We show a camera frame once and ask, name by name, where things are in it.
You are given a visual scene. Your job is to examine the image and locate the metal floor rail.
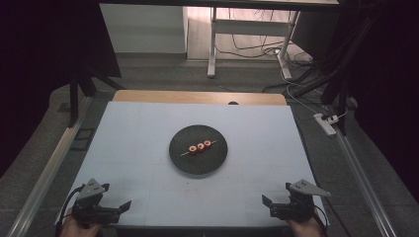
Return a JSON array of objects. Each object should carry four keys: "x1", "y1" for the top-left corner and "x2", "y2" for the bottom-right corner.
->
[
  {"x1": 324, "y1": 104, "x2": 399, "y2": 237},
  {"x1": 6, "y1": 96, "x2": 94, "y2": 237}
]

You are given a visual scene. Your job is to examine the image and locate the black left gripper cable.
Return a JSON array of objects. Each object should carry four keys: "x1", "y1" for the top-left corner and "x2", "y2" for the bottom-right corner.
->
[{"x1": 54, "y1": 185, "x2": 85, "y2": 237}]

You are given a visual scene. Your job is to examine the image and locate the white table mat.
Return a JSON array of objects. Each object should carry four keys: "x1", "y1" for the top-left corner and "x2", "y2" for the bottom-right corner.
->
[{"x1": 54, "y1": 101, "x2": 330, "y2": 228}]

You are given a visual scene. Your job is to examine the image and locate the wooden table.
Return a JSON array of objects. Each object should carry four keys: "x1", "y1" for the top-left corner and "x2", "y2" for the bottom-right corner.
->
[{"x1": 112, "y1": 89, "x2": 288, "y2": 107}]

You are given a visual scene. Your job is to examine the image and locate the round black plate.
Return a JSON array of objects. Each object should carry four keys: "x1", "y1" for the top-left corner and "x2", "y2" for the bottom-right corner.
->
[{"x1": 168, "y1": 124, "x2": 228, "y2": 176}]

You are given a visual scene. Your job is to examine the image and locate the white desk frame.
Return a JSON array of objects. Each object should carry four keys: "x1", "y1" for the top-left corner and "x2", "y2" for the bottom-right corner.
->
[{"x1": 207, "y1": 7, "x2": 301, "y2": 80}]

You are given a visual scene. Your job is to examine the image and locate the black tripod stand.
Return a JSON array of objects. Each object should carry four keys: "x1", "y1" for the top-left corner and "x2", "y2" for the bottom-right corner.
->
[
  {"x1": 290, "y1": 13, "x2": 359, "y2": 136},
  {"x1": 67, "y1": 67, "x2": 126, "y2": 128}
]

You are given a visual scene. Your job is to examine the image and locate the person's right hand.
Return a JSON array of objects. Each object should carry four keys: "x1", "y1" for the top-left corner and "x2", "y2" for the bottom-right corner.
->
[{"x1": 286, "y1": 208, "x2": 325, "y2": 237}]

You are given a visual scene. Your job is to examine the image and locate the dark floor hatch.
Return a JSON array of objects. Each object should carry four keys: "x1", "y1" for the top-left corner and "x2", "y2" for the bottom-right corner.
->
[{"x1": 70, "y1": 127, "x2": 97, "y2": 152}]

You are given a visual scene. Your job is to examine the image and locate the tangle of black floor cables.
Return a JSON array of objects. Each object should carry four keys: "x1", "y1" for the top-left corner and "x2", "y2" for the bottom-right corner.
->
[{"x1": 215, "y1": 8, "x2": 317, "y2": 94}]

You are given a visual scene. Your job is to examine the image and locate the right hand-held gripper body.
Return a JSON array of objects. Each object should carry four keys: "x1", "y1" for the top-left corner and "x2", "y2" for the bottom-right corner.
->
[{"x1": 270, "y1": 179, "x2": 332, "y2": 222}]

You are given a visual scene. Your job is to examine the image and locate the thin wooden skewer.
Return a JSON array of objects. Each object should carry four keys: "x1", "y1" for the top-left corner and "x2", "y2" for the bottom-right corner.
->
[{"x1": 180, "y1": 140, "x2": 218, "y2": 157}]

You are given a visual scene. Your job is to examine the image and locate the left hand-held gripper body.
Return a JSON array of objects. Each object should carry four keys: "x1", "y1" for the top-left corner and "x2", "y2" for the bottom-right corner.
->
[{"x1": 71, "y1": 178, "x2": 122, "y2": 228}]

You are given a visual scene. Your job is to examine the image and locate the black curtain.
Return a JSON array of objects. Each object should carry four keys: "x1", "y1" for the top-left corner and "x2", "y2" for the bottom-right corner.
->
[
  {"x1": 0, "y1": 0, "x2": 123, "y2": 179},
  {"x1": 291, "y1": 0, "x2": 419, "y2": 201}
]

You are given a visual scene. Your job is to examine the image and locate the white power cable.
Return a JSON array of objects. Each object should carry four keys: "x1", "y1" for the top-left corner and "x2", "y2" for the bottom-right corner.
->
[{"x1": 280, "y1": 48, "x2": 349, "y2": 120}]

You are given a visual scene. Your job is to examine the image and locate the white power strip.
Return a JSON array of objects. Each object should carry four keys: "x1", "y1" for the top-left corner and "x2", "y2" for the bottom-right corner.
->
[{"x1": 313, "y1": 113, "x2": 339, "y2": 137}]

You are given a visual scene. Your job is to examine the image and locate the person's left hand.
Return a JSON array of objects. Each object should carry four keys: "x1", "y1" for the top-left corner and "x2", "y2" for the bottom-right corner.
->
[{"x1": 59, "y1": 210, "x2": 102, "y2": 237}]

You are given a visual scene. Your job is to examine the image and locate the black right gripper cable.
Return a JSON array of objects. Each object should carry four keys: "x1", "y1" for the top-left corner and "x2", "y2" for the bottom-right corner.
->
[{"x1": 312, "y1": 204, "x2": 329, "y2": 233}]

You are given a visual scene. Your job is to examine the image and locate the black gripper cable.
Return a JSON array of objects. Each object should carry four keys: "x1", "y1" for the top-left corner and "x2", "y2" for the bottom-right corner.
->
[
  {"x1": 54, "y1": 185, "x2": 85, "y2": 237},
  {"x1": 312, "y1": 204, "x2": 329, "y2": 233}
]

